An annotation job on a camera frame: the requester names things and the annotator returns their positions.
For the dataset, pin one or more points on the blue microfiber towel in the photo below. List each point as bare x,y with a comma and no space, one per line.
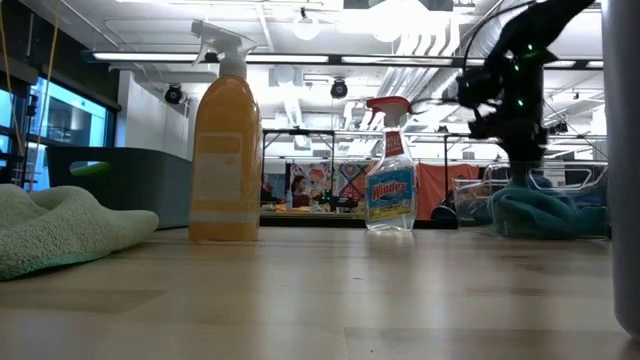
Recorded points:
550,215

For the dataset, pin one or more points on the pale green microfiber towel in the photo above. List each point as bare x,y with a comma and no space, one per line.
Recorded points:
75,230

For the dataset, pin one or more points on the small background robot arm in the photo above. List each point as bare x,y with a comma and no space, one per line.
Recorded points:
340,201

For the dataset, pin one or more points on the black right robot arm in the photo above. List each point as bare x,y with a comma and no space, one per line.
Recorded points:
540,25

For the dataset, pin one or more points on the black ceiling spotlight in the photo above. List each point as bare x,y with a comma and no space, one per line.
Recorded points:
559,128
339,89
173,94

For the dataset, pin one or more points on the clear plastic basket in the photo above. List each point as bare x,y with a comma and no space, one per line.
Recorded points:
475,220

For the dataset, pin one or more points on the orange cloth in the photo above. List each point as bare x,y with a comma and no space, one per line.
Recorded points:
435,180

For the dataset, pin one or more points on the black round object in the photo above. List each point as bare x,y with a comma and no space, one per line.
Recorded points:
443,210

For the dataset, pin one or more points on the clear Windex spray bottle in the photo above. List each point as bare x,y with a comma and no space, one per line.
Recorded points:
390,195

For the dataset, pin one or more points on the black overhead light bar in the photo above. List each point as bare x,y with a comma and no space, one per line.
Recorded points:
400,61

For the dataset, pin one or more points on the colourful patterned quilt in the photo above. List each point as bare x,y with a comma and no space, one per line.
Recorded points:
350,185

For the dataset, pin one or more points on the white round pendant lamp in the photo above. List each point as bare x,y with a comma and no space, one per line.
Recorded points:
306,26

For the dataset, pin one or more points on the orange spray bottle white trigger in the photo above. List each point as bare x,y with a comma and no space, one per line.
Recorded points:
225,150

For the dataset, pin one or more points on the dark green plastic basket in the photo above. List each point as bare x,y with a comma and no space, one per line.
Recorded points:
145,190

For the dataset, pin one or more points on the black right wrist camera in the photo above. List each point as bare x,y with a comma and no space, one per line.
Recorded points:
477,89

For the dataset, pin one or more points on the black aluminium rig frame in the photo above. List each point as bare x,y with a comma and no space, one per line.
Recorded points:
310,221

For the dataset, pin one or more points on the glass window dark frame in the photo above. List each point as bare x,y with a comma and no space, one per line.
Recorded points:
65,120

